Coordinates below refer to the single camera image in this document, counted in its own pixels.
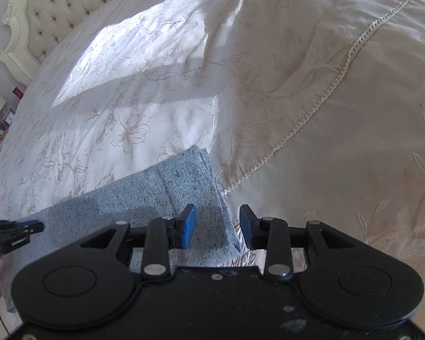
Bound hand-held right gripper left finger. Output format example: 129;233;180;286
78;203;197;280

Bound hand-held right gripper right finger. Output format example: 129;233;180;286
239;204;358;281

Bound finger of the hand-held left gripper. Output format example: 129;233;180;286
0;220;45;237

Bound grey-blue speckled pants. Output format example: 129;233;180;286
2;146;240;314

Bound floral printed sheet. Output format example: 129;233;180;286
0;298;22;331

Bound cream embroidered bedspread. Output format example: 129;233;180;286
0;0;425;326

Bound cream tufted headboard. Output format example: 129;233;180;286
0;0;153;83

